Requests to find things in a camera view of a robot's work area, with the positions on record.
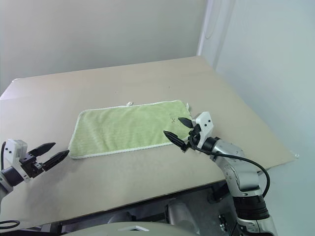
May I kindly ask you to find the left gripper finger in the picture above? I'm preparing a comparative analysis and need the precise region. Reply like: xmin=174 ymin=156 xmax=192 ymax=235
xmin=28 ymin=142 xmax=56 ymax=156
xmin=41 ymin=149 xmax=70 ymax=172

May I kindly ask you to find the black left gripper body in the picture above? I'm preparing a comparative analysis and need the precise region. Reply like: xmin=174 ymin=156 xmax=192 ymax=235
xmin=19 ymin=152 xmax=47 ymax=179

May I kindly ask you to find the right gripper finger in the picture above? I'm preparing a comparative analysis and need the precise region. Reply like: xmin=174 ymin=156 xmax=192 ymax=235
xmin=177 ymin=117 xmax=194 ymax=129
xmin=162 ymin=130 xmax=187 ymax=148

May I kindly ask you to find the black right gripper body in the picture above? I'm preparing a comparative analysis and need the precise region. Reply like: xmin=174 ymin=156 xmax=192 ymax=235
xmin=181 ymin=124 xmax=201 ymax=153

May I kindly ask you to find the green terry towel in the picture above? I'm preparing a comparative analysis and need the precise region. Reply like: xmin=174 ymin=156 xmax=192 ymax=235
xmin=68 ymin=99 xmax=194 ymax=160

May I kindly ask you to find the large grey rounded cylinder shape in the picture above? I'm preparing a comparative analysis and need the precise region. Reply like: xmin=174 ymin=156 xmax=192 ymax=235
xmin=166 ymin=198 xmax=195 ymax=225

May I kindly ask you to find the grey robot torso cover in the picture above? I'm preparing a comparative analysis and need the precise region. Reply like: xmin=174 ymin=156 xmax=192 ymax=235
xmin=73 ymin=214 xmax=199 ymax=236

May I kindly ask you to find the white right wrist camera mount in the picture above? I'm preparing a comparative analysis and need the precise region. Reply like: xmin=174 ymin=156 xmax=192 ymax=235
xmin=191 ymin=111 xmax=214 ymax=153

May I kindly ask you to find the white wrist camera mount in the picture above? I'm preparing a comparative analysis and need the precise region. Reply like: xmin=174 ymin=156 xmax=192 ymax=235
xmin=191 ymin=111 xmax=214 ymax=153
xmin=4 ymin=139 xmax=30 ymax=184

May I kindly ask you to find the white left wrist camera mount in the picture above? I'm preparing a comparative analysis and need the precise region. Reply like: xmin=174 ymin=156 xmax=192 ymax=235
xmin=4 ymin=139 xmax=30 ymax=184

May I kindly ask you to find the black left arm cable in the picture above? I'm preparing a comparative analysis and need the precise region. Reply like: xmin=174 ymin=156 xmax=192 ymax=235
xmin=0 ymin=141 xmax=7 ymax=171

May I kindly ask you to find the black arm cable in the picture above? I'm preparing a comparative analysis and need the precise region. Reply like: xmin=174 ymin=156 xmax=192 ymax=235
xmin=188 ymin=136 xmax=271 ymax=198
xmin=0 ymin=141 xmax=7 ymax=171

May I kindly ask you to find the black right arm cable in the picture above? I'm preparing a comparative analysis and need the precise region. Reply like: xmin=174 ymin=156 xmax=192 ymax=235
xmin=188 ymin=136 xmax=271 ymax=198

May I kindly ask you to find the thin black cable loop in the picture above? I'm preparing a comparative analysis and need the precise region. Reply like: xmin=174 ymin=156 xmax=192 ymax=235
xmin=0 ymin=219 xmax=20 ymax=231

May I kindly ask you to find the black bracket under table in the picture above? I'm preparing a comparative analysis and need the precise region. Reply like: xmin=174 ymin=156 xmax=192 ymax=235
xmin=208 ymin=182 xmax=232 ymax=204

